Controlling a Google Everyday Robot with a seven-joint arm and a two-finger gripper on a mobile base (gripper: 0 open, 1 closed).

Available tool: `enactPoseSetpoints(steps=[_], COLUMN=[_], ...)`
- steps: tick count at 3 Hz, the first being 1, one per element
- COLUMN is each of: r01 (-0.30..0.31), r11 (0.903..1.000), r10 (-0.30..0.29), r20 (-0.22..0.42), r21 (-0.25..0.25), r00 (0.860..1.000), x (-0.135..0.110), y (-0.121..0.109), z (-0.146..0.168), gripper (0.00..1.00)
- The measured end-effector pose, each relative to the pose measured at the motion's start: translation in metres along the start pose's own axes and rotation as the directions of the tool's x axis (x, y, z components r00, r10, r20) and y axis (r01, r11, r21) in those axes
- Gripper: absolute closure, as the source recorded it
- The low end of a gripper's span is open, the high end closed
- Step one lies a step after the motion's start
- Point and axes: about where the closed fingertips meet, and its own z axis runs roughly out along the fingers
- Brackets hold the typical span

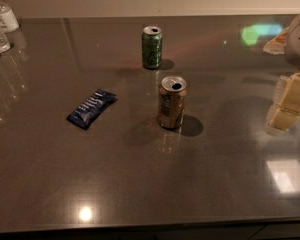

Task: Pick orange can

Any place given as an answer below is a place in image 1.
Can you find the crumpled paper wrapper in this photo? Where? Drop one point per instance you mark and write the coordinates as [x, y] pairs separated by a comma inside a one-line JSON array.
[[276, 46]]

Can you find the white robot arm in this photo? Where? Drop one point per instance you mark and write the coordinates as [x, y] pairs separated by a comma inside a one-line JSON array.
[[292, 54]]

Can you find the white pump sanitizer bottle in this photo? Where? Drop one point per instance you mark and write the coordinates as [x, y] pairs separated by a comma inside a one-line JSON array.
[[8, 20]]

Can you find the dark blue snack packet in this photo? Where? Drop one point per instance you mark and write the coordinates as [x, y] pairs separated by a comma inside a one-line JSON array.
[[86, 113]]

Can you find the green soda can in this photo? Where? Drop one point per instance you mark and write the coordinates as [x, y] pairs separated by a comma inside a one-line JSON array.
[[152, 38]]

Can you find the orange soda can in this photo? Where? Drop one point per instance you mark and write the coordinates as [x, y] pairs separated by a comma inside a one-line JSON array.
[[172, 94]]

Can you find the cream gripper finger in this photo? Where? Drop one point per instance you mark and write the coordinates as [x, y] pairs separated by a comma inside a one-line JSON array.
[[280, 120], [287, 93]]

